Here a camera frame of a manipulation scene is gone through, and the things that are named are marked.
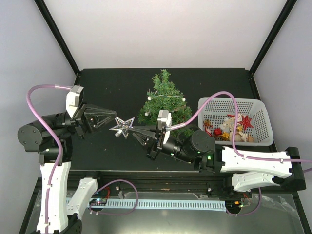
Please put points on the beige figurine ornament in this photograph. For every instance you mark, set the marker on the beige figurine ornament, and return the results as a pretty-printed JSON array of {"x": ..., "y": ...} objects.
[{"x": 243, "y": 137}]

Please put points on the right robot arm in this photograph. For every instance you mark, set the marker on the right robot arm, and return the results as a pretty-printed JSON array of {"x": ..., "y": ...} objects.
[{"x": 248, "y": 169}]

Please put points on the silver glitter star topper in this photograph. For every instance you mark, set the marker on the silver glitter star topper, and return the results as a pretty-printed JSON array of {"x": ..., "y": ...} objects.
[{"x": 122, "y": 127}]

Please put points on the red wrapped candy ornament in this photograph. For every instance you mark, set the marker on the red wrapped candy ornament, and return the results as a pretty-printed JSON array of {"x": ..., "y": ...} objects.
[{"x": 207, "y": 127}]

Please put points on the white perforated plastic basket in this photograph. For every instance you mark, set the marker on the white perforated plastic basket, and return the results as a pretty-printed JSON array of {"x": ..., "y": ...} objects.
[{"x": 218, "y": 110}]

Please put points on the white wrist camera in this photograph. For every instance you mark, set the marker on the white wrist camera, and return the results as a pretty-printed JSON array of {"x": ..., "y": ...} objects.
[
  {"x": 164, "y": 122},
  {"x": 74, "y": 99}
]

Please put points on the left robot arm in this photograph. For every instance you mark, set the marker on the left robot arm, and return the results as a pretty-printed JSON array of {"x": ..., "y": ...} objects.
[{"x": 52, "y": 140}]

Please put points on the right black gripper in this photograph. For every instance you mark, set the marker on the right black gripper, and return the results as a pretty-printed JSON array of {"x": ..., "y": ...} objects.
[{"x": 157, "y": 136}]

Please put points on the gold gift box ornament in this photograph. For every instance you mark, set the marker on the gold gift box ornament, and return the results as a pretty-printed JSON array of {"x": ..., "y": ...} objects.
[{"x": 225, "y": 136}]

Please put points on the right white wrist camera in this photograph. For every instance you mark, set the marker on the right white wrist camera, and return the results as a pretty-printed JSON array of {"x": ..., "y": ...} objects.
[{"x": 164, "y": 122}]

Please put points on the red star ornament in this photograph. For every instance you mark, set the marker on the red star ornament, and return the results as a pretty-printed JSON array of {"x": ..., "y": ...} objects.
[{"x": 246, "y": 122}]

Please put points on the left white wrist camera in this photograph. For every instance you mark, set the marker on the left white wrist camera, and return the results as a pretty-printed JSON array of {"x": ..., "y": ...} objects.
[{"x": 74, "y": 99}]

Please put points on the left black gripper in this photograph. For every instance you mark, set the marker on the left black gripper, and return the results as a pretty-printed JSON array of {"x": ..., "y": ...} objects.
[{"x": 85, "y": 117}]

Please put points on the left black frame post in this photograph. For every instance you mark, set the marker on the left black frame post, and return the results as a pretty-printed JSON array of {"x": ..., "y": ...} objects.
[{"x": 41, "y": 5}]

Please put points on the small green christmas tree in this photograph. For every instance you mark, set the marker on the small green christmas tree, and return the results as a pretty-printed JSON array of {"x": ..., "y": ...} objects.
[{"x": 164, "y": 96}]

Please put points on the white slotted cable duct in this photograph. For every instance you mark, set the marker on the white slotted cable duct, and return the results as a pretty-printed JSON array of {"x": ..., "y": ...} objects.
[{"x": 155, "y": 204}]

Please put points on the black frame post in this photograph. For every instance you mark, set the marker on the black frame post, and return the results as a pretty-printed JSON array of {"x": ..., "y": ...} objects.
[
  {"x": 41, "y": 5},
  {"x": 282, "y": 17}
]

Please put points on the right black frame post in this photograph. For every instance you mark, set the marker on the right black frame post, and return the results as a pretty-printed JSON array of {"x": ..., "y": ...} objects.
[{"x": 282, "y": 17}]

